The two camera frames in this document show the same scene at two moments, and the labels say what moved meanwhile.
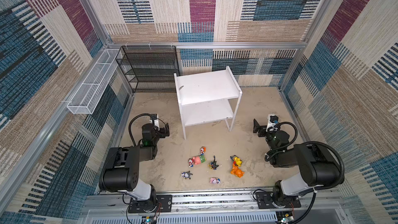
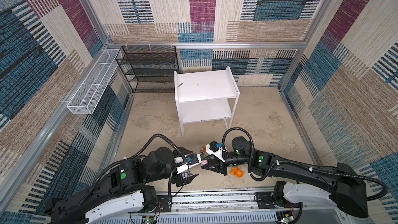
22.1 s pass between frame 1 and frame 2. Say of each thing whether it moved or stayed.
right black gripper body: moved
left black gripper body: moved
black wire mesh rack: stayed
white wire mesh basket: stayed
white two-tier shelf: stayed
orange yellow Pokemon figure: stayed
